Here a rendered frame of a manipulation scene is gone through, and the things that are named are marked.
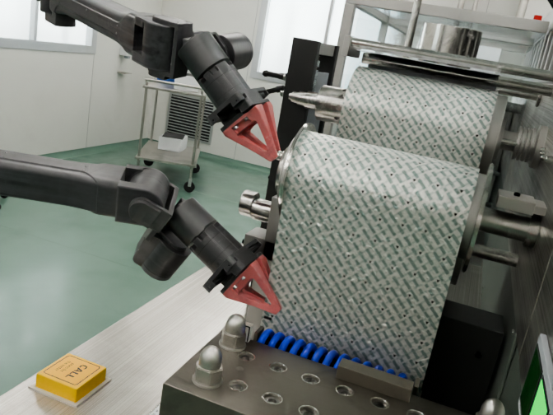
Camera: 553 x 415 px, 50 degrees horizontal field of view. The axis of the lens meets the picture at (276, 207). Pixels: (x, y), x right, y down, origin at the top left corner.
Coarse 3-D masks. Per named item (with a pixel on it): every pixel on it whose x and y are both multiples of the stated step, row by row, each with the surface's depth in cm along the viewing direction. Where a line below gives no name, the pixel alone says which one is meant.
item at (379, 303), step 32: (288, 224) 80; (288, 256) 81; (320, 256) 79; (352, 256) 78; (384, 256) 76; (416, 256) 75; (288, 288) 82; (320, 288) 80; (352, 288) 79; (384, 288) 77; (416, 288) 76; (288, 320) 83; (320, 320) 81; (352, 320) 80; (384, 320) 78; (416, 320) 77; (352, 352) 80; (384, 352) 79; (416, 352) 77
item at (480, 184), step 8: (280, 176) 80; (480, 176) 75; (480, 184) 74; (480, 192) 73; (472, 200) 73; (480, 200) 72; (472, 208) 72; (472, 216) 72; (472, 224) 72; (464, 232) 73; (472, 232) 73; (464, 240) 73; (464, 248) 74; (464, 256) 76
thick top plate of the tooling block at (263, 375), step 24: (216, 336) 80; (192, 360) 74; (240, 360) 75; (264, 360) 76; (288, 360) 78; (168, 384) 68; (192, 384) 69; (240, 384) 71; (264, 384) 71; (288, 384) 72; (312, 384) 73; (336, 384) 74; (168, 408) 68; (192, 408) 67; (216, 408) 66; (240, 408) 66; (264, 408) 66; (288, 408) 67; (312, 408) 68; (336, 408) 69; (360, 408) 70; (384, 408) 70; (408, 408) 71; (432, 408) 72
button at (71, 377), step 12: (60, 360) 87; (72, 360) 88; (84, 360) 88; (48, 372) 84; (60, 372) 84; (72, 372) 85; (84, 372) 85; (96, 372) 86; (36, 384) 84; (48, 384) 83; (60, 384) 82; (72, 384) 82; (84, 384) 83; (96, 384) 86; (60, 396) 82; (72, 396) 82
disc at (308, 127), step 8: (304, 128) 81; (312, 128) 84; (296, 136) 79; (296, 144) 79; (288, 152) 78; (288, 160) 78; (288, 168) 78; (280, 184) 78; (280, 192) 78; (280, 200) 79; (280, 208) 80
